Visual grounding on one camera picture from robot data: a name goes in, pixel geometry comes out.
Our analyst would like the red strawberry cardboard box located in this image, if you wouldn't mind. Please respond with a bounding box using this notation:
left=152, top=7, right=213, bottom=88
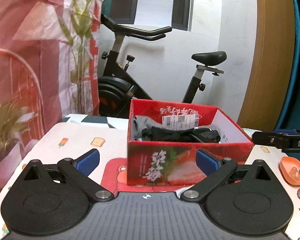
left=127, top=99, right=254, bottom=186

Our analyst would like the grey knitted sock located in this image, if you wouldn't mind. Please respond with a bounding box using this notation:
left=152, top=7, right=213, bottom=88
left=133, top=115, right=163, bottom=141

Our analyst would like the dark window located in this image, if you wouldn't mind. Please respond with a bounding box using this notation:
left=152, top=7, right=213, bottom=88
left=102, top=0, right=191, bottom=30

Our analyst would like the wooden door frame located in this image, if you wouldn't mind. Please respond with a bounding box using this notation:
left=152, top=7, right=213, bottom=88
left=237, top=0, right=295, bottom=132

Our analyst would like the black sock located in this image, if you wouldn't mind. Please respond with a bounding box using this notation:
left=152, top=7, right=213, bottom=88
left=135, top=125, right=221, bottom=143

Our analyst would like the black exercise bike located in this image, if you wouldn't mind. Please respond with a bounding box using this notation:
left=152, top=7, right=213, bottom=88
left=97, top=13, right=228, bottom=118

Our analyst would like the pink printed backdrop curtain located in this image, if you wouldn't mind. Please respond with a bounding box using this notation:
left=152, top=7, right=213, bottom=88
left=0, top=0, right=103, bottom=192

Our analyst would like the patterned tablecloth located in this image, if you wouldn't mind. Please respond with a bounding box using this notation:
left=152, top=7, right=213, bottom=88
left=0, top=113, right=300, bottom=240

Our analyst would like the orange plastic dish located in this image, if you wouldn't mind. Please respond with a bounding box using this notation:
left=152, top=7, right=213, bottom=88
left=279, top=156, right=300, bottom=186

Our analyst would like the white shipping label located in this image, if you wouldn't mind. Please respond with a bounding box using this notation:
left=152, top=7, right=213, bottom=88
left=162, top=114, right=199, bottom=131

